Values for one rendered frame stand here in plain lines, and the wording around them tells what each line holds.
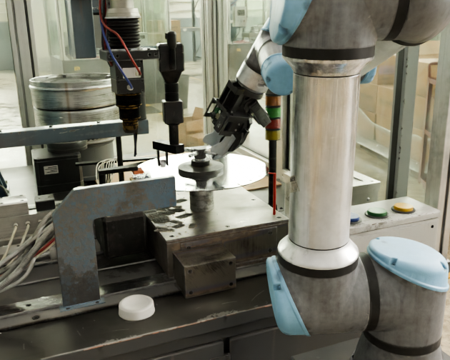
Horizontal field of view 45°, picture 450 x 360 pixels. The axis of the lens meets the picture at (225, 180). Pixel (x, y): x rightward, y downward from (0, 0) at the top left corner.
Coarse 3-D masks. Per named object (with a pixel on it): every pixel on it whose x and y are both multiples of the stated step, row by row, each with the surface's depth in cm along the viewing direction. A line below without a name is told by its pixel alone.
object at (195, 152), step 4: (184, 148) 132; (188, 148) 132; (196, 148) 130; (200, 148) 130; (204, 148) 130; (208, 148) 132; (192, 152) 128; (196, 152) 128; (200, 152) 129; (204, 152) 129; (208, 152) 129; (212, 152) 128; (188, 156) 126; (192, 156) 127; (196, 156) 129; (200, 156) 129; (204, 156) 130; (196, 160) 130; (200, 160) 129
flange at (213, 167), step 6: (186, 162) 134; (192, 162) 130; (198, 162) 129; (204, 162) 129; (210, 162) 133; (216, 162) 134; (180, 168) 129; (186, 168) 129; (192, 168) 129; (198, 168) 128; (204, 168) 128; (210, 168) 129; (216, 168) 129; (222, 168) 130; (186, 174) 127; (192, 174) 126; (198, 174) 126; (204, 174) 126; (210, 174) 127
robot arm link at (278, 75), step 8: (264, 48) 106; (272, 48) 104; (280, 48) 103; (264, 56) 104; (272, 56) 102; (280, 56) 100; (264, 64) 102; (272, 64) 100; (280, 64) 99; (288, 64) 99; (264, 72) 102; (272, 72) 100; (280, 72) 100; (288, 72) 100; (264, 80) 103; (272, 80) 101; (280, 80) 101; (288, 80) 101; (272, 88) 102; (280, 88) 102; (288, 88) 102
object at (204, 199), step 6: (192, 192) 131; (198, 192) 130; (204, 192) 130; (210, 192) 131; (192, 198) 132; (198, 198) 131; (204, 198) 131; (210, 198) 132; (192, 204) 132; (198, 204) 131; (204, 204) 131; (210, 204) 132; (192, 210) 133; (198, 210) 132; (204, 210) 132; (210, 210) 133
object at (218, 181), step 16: (176, 160) 140; (224, 160) 139; (240, 160) 139; (256, 160) 139; (144, 176) 126; (176, 176) 126; (192, 176) 126; (208, 176) 126; (224, 176) 125; (240, 176) 125; (256, 176) 125
